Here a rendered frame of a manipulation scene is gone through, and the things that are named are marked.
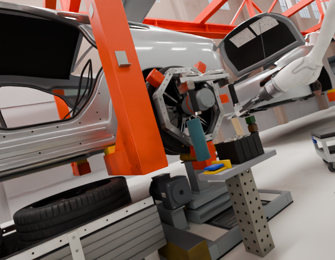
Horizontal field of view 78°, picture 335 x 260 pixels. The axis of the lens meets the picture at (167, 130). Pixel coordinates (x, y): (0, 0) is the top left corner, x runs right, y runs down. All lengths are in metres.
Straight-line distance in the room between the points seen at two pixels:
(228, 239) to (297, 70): 0.90
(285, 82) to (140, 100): 0.71
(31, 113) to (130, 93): 4.42
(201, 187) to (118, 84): 0.94
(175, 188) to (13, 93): 4.74
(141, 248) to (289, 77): 1.08
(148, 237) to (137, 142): 0.50
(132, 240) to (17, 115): 4.60
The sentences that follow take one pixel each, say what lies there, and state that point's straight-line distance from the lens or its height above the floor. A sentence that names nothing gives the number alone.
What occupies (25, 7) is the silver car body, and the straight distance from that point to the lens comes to 2.07.
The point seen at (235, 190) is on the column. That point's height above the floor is 0.32.
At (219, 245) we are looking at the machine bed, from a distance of 1.26.
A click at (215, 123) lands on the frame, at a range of 1.57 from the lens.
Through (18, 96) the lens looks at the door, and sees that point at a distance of 5.56.
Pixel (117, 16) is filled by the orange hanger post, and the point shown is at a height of 1.39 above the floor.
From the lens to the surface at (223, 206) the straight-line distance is 1.58.
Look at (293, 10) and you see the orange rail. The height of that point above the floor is 3.29.
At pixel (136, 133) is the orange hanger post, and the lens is 1.08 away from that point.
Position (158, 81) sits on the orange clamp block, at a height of 1.04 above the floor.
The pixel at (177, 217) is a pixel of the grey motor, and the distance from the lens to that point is 1.44.
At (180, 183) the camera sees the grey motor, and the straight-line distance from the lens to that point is 1.37.
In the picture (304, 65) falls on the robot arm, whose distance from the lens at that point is 1.10.
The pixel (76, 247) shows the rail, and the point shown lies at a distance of 1.12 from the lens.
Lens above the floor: 0.65
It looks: 3 degrees up
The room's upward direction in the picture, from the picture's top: 16 degrees counter-clockwise
